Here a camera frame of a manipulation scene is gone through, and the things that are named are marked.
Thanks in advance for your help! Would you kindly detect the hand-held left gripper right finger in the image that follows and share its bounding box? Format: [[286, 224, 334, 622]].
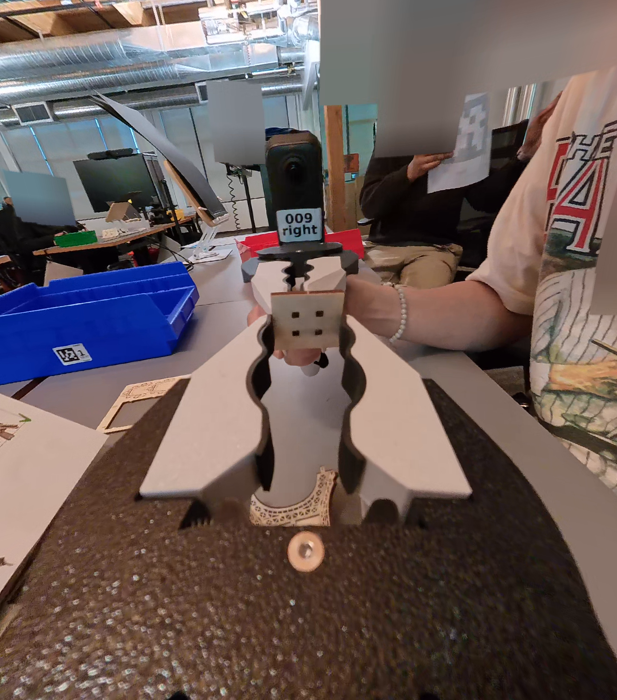
[[337, 316, 473, 509]]

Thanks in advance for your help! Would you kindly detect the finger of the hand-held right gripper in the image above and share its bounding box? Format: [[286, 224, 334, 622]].
[[302, 257, 349, 293], [252, 260, 301, 316]]

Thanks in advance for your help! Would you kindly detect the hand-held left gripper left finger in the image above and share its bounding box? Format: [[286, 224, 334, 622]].
[[139, 316, 276, 503]]

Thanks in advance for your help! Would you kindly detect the square wooden four-hole piece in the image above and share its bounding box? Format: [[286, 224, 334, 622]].
[[271, 291, 345, 351]]

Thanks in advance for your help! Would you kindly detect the wooden lattice tower base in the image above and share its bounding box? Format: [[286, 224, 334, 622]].
[[249, 466, 337, 528]]

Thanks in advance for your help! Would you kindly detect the person's right forearm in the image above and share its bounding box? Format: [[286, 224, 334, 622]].
[[396, 281, 533, 356]]

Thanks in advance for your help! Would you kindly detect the black-framed standing desk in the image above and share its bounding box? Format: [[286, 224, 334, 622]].
[[226, 161, 265, 233]]

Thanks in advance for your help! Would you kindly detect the person's right hand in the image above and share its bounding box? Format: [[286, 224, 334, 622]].
[[247, 273, 398, 368]]

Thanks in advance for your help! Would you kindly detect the red plastic bin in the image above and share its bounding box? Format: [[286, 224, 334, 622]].
[[237, 230, 366, 262]]

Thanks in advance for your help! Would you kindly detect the white panel stand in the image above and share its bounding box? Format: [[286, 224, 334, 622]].
[[187, 216, 233, 262]]

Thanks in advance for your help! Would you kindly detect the wooden sheet with lattice parts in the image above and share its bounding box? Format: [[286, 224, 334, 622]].
[[98, 374, 191, 434]]

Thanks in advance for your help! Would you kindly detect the black tilted panel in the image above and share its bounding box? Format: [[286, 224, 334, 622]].
[[90, 93, 231, 217]]

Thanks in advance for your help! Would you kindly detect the blue plastic bin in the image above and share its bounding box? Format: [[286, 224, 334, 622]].
[[0, 261, 200, 386]]

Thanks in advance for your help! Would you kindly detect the black computer monitor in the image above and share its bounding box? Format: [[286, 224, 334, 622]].
[[73, 153, 159, 215]]

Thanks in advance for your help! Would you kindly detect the person's printed white t-shirt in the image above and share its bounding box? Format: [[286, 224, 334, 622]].
[[467, 60, 617, 534]]

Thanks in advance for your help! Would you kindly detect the white instruction booklet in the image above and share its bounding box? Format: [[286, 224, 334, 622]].
[[0, 372, 109, 657]]

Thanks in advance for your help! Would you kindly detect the wooden post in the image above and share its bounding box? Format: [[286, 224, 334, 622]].
[[324, 105, 348, 233]]

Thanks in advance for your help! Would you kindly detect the white bead bracelet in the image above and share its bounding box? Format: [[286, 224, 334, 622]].
[[384, 281, 409, 344]]

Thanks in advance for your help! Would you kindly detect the silver ventilation duct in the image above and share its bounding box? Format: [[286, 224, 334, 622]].
[[0, 24, 309, 113]]

